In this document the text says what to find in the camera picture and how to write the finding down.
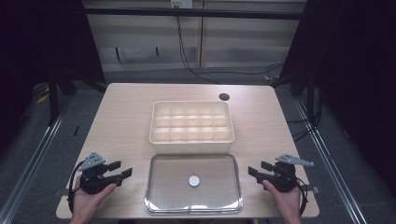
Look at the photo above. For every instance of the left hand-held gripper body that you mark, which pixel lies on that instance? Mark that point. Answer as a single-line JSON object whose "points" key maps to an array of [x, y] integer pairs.
{"points": [[93, 180]]}

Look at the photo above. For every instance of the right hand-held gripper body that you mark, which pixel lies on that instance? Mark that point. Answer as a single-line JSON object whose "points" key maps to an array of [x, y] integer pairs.
{"points": [[285, 179]]}

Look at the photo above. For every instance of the person's right hand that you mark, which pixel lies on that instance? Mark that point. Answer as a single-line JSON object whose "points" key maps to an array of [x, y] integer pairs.
{"points": [[288, 200]]}

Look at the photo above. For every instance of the person's left hand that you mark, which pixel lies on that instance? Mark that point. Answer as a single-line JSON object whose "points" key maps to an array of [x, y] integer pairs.
{"points": [[87, 202]]}

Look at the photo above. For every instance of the clear plastic lid white knob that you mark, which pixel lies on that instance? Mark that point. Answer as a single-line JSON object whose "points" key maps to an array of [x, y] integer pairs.
{"points": [[174, 177]]}

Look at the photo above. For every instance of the white compartment organizer box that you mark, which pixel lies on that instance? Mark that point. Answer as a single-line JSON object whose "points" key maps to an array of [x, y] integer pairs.
{"points": [[162, 140]]}

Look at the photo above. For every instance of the small black floor strip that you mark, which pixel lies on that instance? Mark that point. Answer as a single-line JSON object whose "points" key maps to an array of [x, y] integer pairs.
{"points": [[76, 130]]}

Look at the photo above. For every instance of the black metal stand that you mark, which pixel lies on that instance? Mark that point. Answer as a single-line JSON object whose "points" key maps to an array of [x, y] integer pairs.
{"points": [[54, 99]]}

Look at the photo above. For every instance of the yellow floor tape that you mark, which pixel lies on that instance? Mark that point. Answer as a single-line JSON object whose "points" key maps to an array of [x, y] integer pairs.
{"points": [[42, 98]]}

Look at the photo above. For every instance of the black curtain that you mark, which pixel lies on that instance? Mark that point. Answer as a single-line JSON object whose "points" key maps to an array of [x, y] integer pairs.
{"points": [[28, 56], [358, 77]]}

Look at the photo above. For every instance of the black horizontal metal bar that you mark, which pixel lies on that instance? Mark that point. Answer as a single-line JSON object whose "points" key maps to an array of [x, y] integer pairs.
{"points": [[193, 13]]}

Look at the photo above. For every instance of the metal floor rail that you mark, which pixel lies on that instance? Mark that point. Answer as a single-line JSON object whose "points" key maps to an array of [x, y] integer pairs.
{"points": [[34, 161], [330, 161]]}

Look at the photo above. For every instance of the white wall socket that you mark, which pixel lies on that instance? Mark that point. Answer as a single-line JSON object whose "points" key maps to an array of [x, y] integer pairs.
{"points": [[182, 3]]}

